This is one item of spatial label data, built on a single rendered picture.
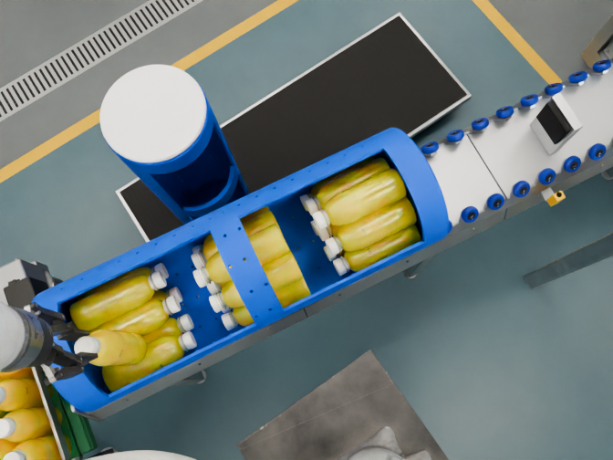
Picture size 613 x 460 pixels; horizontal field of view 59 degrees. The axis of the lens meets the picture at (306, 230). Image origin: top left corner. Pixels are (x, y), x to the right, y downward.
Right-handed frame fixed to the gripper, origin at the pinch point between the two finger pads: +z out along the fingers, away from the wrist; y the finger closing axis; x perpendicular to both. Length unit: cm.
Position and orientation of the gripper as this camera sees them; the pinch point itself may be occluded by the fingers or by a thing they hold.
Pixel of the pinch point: (78, 346)
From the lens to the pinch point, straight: 108.0
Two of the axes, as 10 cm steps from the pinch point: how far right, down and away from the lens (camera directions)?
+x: -9.0, 4.3, -0.8
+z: 0.4, 2.5, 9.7
